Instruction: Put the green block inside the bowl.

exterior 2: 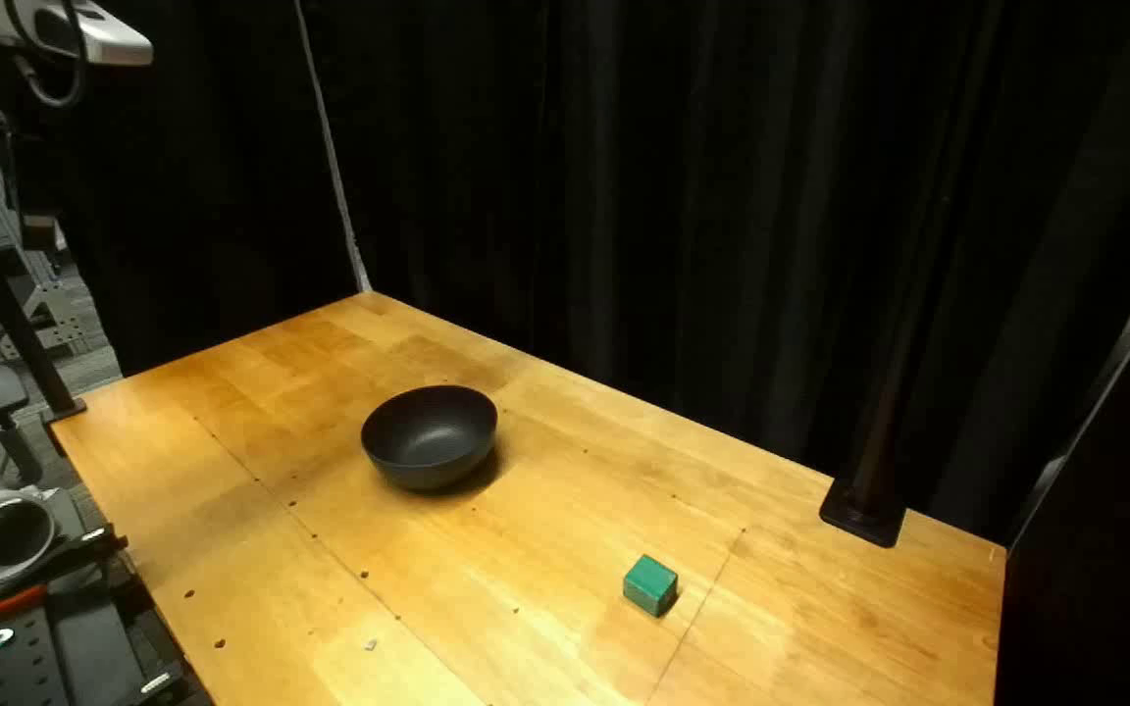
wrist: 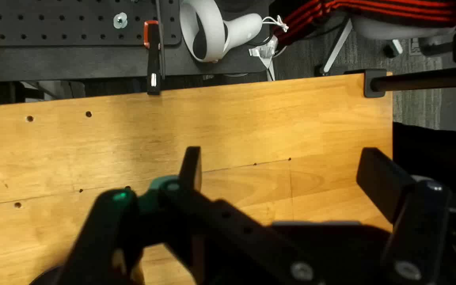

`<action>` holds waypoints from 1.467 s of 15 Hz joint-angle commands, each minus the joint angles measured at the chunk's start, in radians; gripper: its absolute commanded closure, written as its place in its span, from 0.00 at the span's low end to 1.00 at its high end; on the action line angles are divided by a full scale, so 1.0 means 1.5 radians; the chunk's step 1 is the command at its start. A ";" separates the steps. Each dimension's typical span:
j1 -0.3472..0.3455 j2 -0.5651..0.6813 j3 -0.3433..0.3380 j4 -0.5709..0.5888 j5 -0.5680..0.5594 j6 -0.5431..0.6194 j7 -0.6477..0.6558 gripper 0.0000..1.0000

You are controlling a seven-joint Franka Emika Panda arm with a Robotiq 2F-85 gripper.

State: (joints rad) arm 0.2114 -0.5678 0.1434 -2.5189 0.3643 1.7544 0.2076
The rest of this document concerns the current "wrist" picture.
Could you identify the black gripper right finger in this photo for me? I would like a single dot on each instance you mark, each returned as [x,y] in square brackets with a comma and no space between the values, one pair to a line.
[419,212]

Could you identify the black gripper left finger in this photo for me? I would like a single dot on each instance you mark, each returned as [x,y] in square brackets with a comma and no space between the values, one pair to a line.
[213,239]

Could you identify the black pole with base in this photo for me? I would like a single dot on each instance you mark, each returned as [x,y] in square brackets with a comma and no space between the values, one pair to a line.
[378,81]

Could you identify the white VR controller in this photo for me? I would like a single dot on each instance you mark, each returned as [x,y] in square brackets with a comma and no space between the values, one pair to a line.
[229,43]

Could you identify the orange black bar clamp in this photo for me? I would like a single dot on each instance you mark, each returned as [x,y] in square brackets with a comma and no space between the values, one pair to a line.
[153,43]

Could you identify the black perforated board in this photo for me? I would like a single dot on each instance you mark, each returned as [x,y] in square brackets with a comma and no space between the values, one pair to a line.
[80,48]

